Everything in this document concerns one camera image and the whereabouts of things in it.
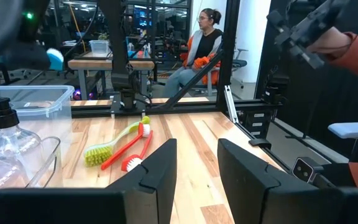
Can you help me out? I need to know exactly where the short red dish brush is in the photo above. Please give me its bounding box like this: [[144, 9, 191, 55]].
[[100, 122, 152, 171]]

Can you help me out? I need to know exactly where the small black camera box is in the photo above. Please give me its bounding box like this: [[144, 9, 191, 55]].
[[291, 156, 324, 185]]

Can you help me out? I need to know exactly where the grey office chair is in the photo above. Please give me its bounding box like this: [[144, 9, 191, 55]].
[[194, 48, 249, 96]]

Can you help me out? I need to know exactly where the black table edge clamp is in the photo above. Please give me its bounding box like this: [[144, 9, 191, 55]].
[[248, 138, 272, 151]]

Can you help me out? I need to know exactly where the black curtain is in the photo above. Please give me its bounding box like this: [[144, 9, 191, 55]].
[[255, 0, 358, 162]]

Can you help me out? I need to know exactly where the wooden background table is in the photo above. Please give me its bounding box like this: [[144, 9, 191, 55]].
[[67, 51, 155, 101]]

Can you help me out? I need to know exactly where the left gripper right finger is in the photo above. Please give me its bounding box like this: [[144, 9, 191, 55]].
[[217, 138, 284, 224]]

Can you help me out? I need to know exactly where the clear plastic organizer tray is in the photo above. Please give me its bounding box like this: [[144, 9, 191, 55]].
[[0, 135, 62, 189]]

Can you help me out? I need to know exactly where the clear box on background table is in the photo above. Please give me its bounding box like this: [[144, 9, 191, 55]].
[[88, 39, 111, 57]]

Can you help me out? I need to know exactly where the blue computer monitor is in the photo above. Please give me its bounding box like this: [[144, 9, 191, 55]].
[[137, 9, 152, 28]]

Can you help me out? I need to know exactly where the long red dish brush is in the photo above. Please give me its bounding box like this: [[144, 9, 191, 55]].
[[121, 129, 154, 173]]

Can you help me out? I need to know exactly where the black box with white labels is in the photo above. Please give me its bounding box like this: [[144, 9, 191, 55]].
[[240, 102, 280, 140]]

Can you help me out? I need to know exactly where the person's hand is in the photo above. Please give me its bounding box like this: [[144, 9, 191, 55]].
[[306, 26, 358, 63]]

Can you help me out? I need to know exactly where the grey chair armrest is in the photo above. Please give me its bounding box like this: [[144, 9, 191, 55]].
[[327, 121, 358, 163]]

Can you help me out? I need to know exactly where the silver aluminium bracket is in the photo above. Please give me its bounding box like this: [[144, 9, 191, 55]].
[[223, 84, 239, 124]]

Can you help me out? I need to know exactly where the yellow-green dish brush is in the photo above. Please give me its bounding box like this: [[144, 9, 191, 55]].
[[83, 115, 152, 168]]

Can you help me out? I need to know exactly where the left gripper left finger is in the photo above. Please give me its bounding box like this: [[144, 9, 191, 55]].
[[106, 138, 178, 224]]

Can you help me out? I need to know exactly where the person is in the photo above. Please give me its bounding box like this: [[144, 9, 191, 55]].
[[162, 7, 225, 99]]

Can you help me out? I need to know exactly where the clear plastic storage bin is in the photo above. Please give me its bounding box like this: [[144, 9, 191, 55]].
[[0, 84, 76, 150]]

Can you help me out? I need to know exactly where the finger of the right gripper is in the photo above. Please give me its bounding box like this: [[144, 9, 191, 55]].
[[0, 43, 51, 71]]

